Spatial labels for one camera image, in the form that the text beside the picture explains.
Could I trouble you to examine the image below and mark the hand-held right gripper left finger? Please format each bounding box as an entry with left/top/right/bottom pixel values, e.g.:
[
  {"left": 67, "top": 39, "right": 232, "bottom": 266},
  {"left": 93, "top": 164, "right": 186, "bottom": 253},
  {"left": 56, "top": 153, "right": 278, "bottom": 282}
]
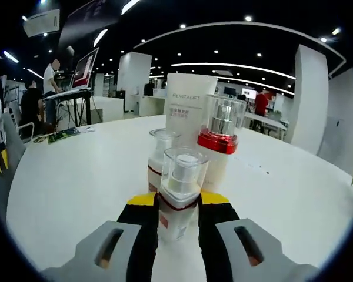
[{"left": 42, "top": 192, "right": 160, "bottom": 282}]

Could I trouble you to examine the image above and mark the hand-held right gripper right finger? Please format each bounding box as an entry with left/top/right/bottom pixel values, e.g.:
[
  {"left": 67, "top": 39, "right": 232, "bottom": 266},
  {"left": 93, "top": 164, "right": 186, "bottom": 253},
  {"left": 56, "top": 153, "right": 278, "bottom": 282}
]
[{"left": 198, "top": 190, "right": 318, "bottom": 282}]

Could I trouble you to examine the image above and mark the white clear cap skincare bottle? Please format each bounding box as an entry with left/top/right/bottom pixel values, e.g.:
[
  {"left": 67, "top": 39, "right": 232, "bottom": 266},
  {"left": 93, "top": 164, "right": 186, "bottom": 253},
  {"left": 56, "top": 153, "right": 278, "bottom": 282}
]
[
  {"left": 146, "top": 128, "right": 182, "bottom": 194},
  {"left": 158, "top": 147, "right": 209, "bottom": 243}
]

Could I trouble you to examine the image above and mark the red collar skincare bottle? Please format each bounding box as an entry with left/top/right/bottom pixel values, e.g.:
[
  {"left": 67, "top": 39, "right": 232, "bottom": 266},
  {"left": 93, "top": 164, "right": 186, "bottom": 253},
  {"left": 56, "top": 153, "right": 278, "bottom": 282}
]
[{"left": 197, "top": 93, "right": 248, "bottom": 192}]

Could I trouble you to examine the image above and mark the white skincare tube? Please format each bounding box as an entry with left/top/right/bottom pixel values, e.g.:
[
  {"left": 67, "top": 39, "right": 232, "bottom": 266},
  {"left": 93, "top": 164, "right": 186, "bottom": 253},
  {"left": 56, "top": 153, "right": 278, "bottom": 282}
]
[{"left": 165, "top": 72, "right": 218, "bottom": 147}]

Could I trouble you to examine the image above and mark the black green packet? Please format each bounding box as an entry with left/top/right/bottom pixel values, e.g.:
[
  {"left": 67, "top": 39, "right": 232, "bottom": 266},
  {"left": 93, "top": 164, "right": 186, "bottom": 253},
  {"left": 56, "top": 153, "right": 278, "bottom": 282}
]
[{"left": 46, "top": 129, "right": 81, "bottom": 145}]

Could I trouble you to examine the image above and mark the white standing desk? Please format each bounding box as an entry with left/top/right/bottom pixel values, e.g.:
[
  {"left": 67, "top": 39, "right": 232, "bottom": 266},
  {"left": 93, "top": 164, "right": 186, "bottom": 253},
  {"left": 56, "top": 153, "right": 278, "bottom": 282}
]
[{"left": 44, "top": 86, "right": 94, "bottom": 127}]

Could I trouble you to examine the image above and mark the large red screen monitor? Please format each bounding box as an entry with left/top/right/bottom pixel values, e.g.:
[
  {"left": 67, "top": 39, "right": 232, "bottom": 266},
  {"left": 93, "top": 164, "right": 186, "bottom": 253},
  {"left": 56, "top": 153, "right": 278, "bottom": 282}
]
[{"left": 70, "top": 46, "right": 100, "bottom": 89}]

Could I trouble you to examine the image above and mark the ceiling air conditioner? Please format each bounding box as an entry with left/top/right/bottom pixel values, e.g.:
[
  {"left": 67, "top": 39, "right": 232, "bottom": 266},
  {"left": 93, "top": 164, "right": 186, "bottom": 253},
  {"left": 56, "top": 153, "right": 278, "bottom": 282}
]
[{"left": 22, "top": 8, "right": 61, "bottom": 38}]

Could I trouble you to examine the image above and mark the small white desk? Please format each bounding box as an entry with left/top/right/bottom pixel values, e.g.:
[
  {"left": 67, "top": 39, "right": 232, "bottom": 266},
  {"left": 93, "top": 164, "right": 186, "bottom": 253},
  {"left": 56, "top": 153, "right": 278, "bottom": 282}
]
[{"left": 92, "top": 95, "right": 124, "bottom": 123}]

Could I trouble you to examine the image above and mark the dark hanging banner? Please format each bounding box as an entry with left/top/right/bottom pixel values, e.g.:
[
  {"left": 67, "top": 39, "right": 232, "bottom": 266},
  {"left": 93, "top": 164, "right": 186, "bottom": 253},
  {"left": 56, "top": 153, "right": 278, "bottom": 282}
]
[{"left": 58, "top": 0, "right": 118, "bottom": 51}]

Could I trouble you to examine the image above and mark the long white counter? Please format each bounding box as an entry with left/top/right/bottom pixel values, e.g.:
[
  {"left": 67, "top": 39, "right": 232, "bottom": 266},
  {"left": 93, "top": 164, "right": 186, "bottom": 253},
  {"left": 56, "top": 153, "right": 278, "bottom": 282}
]
[{"left": 244, "top": 111, "right": 289, "bottom": 139}]

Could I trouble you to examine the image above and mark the white frame chair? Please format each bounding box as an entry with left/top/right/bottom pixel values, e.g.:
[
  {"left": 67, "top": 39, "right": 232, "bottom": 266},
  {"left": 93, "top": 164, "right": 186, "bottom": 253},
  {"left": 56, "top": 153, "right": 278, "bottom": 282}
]
[{"left": 2, "top": 111, "right": 36, "bottom": 147}]

